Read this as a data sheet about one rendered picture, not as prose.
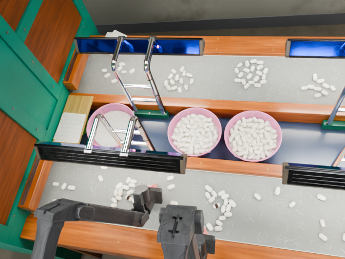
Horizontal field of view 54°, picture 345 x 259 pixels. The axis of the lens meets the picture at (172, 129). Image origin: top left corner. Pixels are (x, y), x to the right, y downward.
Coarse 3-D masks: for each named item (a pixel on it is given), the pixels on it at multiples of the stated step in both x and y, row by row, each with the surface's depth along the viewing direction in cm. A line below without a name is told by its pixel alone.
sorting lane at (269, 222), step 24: (72, 168) 171; (96, 168) 169; (120, 168) 166; (48, 192) 167; (72, 192) 165; (96, 192) 163; (168, 192) 156; (192, 192) 154; (216, 192) 153; (240, 192) 151; (264, 192) 149; (288, 192) 147; (312, 192) 145; (336, 192) 144; (216, 216) 148; (240, 216) 146; (264, 216) 144; (288, 216) 143; (312, 216) 141; (336, 216) 139; (240, 240) 141; (264, 240) 140; (288, 240) 138; (312, 240) 137; (336, 240) 135
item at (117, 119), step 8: (112, 112) 183; (120, 112) 183; (112, 120) 181; (120, 120) 180; (128, 120) 179; (104, 128) 180; (120, 128) 177; (96, 136) 179; (104, 136) 177; (120, 136) 175; (104, 144) 175; (112, 144) 174
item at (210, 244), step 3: (207, 240) 125; (210, 240) 124; (213, 240) 124; (207, 243) 125; (210, 243) 125; (213, 243) 124; (207, 246) 124; (210, 246) 125; (213, 246) 125; (207, 249) 123; (210, 249) 126; (213, 249) 126; (207, 252) 122; (210, 252) 126; (213, 252) 126
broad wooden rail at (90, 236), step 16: (32, 224) 158; (64, 224) 155; (80, 224) 154; (96, 224) 154; (32, 240) 162; (64, 240) 152; (80, 240) 151; (96, 240) 149; (112, 240) 148; (128, 240) 147; (144, 240) 146; (224, 240) 143; (128, 256) 152; (144, 256) 143; (160, 256) 142; (208, 256) 138; (224, 256) 137; (240, 256) 136; (256, 256) 135; (272, 256) 134; (288, 256) 133; (304, 256) 133; (320, 256) 133; (336, 256) 133
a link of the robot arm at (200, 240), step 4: (196, 236) 117; (200, 236) 116; (200, 240) 114; (204, 240) 114; (200, 244) 113; (204, 244) 114; (200, 248) 112; (204, 248) 115; (200, 252) 112; (204, 252) 116; (200, 256) 112
